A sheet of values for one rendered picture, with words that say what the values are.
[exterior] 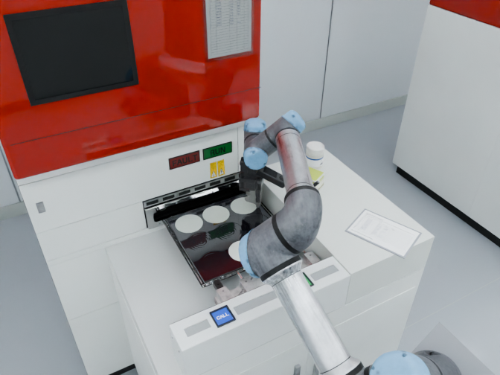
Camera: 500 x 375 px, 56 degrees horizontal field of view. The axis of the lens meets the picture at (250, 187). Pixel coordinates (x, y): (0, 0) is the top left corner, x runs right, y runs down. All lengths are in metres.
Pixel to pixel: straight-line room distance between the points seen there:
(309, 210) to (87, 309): 1.12
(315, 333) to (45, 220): 0.95
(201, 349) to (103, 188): 0.65
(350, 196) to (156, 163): 0.71
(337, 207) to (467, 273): 1.48
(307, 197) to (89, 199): 0.79
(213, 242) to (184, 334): 0.42
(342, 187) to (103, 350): 1.23
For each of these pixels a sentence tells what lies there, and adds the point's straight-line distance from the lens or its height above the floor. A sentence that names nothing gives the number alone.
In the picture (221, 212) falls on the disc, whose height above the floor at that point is 0.90.
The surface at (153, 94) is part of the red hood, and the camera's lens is 1.47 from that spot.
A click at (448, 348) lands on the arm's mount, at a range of 1.34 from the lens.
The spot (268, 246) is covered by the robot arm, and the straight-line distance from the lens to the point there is 1.16.
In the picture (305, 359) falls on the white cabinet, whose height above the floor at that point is 0.62.
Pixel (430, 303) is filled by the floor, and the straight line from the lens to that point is 2.78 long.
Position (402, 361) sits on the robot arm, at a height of 1.11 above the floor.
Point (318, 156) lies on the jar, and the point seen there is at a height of 1.03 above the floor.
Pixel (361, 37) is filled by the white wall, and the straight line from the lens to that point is 4.01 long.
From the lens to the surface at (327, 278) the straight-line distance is 1.45.
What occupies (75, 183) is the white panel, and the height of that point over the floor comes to 1.13.
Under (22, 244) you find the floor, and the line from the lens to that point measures 3.22.
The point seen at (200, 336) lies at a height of 0.96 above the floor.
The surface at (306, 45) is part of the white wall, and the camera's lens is 3.68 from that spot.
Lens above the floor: 2.02
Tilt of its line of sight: 37 degrees down
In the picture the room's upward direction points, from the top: straight up
